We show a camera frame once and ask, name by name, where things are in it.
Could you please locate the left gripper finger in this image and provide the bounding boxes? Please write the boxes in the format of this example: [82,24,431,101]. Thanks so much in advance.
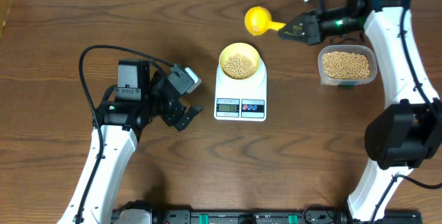
[174,115,193,131]
[186,106,204,119]

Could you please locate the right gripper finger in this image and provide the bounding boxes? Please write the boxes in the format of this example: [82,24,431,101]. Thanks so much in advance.
[278,29,306,41]
[285,14,305,31]

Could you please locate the yellow measuring scoop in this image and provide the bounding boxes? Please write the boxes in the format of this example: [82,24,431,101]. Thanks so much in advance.
[244,6,286,36]

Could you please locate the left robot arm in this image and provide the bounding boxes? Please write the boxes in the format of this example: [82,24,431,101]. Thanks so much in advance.
[59,59,203,223]

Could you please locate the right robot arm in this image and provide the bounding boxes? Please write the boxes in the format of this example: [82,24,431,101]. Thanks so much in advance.
[278,0,441,223]

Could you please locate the white digital kitchen scale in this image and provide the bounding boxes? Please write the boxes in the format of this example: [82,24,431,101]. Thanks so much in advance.
[213,59,267,122]

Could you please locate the yellow plastic bowl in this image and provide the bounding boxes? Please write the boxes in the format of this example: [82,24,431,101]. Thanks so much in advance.
[219,43,261,77]

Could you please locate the soybeans in yellow bowl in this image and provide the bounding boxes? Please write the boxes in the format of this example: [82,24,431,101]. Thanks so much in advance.
[222,53,256,80]

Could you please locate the pile of soybeans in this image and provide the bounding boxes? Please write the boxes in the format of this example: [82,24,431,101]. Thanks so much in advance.
[322,51,371,80]

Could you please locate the clear plastic container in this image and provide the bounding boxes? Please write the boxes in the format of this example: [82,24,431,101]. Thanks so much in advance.
[318,45,377,86]

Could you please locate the left black cable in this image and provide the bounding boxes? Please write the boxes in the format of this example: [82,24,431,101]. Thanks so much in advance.
[73,44,175,224]

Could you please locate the black cable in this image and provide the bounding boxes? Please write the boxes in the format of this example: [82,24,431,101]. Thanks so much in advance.
[73,44,175,224]
[369,0,442,224]

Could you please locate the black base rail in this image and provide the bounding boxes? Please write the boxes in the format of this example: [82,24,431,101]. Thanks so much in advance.
[112,200,424,224]

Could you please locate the right black cable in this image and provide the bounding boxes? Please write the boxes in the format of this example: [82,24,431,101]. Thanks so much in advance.
[369,0,442,224]

